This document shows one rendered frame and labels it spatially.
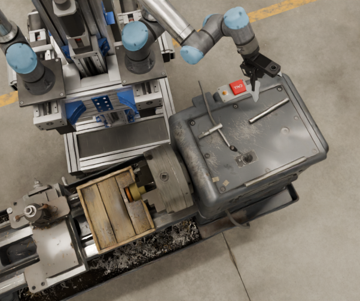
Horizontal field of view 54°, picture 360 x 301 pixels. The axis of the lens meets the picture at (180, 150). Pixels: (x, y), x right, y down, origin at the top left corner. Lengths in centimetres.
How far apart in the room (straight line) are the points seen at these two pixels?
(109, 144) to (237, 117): 132
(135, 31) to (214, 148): 61
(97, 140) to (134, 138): 27
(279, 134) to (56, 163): 190
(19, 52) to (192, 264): 180
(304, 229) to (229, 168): 144
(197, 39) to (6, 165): 219
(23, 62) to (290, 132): 117
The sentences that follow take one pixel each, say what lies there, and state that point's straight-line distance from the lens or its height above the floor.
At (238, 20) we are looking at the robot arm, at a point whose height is 171.
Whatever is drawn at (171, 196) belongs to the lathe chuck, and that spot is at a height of 120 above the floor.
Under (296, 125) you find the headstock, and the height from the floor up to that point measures 125.
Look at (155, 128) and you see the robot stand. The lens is 267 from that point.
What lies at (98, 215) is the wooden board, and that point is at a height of 89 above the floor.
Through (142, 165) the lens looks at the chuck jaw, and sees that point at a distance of 157.
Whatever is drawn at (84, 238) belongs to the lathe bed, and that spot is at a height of 86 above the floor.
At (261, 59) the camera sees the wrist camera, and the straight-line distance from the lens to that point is 135.
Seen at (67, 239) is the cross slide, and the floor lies 97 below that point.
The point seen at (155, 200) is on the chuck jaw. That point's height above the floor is 111.
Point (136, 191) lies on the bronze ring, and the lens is 162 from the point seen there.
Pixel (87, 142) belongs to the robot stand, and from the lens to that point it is 272.
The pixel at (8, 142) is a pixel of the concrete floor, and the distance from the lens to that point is 318.
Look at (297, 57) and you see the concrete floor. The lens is 333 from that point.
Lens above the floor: 270
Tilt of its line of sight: 73 degrees down
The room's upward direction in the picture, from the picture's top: 2 degrees counter-clockwise
